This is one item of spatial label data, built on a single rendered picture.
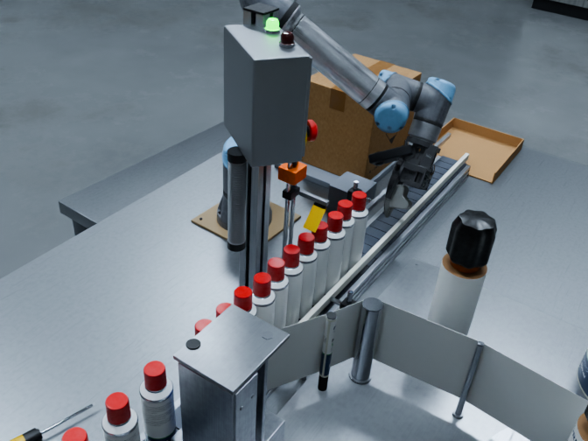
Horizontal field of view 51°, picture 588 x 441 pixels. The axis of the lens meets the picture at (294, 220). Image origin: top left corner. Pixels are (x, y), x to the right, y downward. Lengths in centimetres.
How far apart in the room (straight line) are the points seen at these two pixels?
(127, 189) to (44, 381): 71
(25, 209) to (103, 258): 181
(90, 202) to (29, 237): 138
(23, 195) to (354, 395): 259
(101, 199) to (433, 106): 94
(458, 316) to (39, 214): 245
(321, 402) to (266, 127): 52
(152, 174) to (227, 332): 106
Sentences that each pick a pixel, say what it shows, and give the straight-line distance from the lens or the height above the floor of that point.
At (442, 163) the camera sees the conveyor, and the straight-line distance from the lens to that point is 201.
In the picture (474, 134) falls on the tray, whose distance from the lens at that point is 235.
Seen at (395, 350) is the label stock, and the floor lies 96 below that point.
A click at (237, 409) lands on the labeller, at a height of 110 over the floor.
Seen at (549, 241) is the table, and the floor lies 83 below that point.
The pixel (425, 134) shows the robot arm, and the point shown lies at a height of 114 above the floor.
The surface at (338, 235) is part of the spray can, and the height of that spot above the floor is 104.
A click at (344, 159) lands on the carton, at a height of 91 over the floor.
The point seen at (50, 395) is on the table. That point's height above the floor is 83.
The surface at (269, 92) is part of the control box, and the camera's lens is 100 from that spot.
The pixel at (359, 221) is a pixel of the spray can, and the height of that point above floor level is 103.
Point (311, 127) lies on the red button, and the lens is 108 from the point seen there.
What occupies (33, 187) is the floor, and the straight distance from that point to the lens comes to 357.
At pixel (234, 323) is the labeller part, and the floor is 114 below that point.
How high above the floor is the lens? 181
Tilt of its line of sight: 35 degrees down
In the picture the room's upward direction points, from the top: 4 degrees clockwise
